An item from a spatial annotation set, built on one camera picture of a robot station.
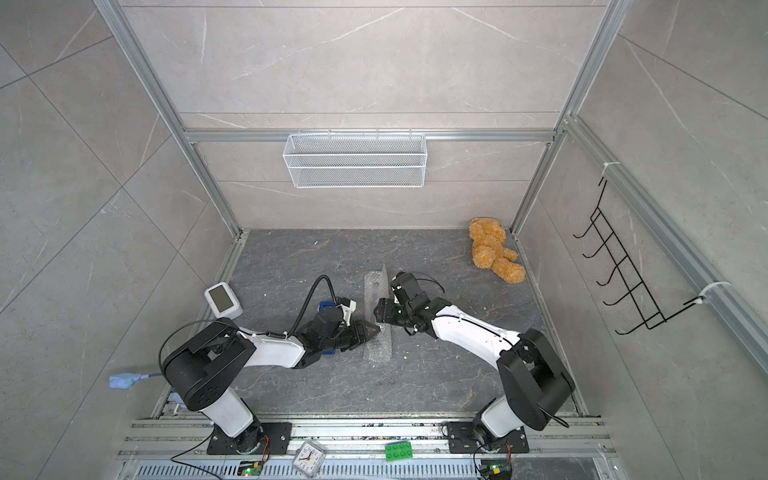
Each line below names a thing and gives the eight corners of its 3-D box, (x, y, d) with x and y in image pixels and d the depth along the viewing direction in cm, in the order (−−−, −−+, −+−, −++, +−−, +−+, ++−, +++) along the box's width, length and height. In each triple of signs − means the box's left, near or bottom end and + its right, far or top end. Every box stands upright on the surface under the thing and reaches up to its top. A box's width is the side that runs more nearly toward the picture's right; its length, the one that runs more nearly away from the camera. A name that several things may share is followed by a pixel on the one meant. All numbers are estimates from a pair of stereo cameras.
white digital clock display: (223, 326, 95) (216, 319, 92) (209, 298, 102) (202, 291, 98) (246, 313, 98) (240, 305, 95) (230, 287, 105) (224, 279, 101)
